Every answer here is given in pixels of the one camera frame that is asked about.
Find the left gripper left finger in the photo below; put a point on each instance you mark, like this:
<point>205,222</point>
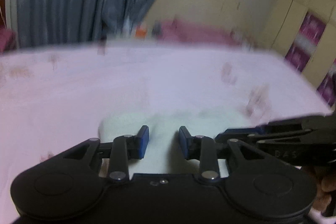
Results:
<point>126,148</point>

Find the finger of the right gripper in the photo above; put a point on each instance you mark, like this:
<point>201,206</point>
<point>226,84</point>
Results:
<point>313,129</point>
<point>238,133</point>

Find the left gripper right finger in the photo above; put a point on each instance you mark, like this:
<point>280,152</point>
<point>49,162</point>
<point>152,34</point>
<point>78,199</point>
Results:
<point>202,149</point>

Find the cream knit sweater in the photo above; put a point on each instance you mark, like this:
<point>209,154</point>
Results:
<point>163,154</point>

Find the person's right hand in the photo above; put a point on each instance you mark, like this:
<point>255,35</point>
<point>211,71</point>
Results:
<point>324,189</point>

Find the pink floral bed sheet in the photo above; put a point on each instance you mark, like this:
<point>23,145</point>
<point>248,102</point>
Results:
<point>56,98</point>

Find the cream wardrobe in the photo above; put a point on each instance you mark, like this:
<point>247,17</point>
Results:
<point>303,32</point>

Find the orange box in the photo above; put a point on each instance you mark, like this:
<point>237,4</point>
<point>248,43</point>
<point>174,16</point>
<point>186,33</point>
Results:
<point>141,32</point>

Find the magenta pillow right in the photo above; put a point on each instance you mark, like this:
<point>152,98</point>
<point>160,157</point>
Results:
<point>182,31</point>

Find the magenta pillow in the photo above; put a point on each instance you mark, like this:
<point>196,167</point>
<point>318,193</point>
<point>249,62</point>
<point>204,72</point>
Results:
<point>182,31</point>
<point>7,40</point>

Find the white pump bottle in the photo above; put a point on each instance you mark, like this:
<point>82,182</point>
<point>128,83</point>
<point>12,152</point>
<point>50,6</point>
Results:
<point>127,27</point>

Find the cream round headboard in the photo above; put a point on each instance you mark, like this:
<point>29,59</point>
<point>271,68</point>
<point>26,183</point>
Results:
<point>242,15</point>

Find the magenta pillow left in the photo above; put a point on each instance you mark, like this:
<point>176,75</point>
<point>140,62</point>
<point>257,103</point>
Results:
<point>7,40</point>

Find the red heart headboard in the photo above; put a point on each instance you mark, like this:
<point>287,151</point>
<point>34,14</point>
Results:
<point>5,14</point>

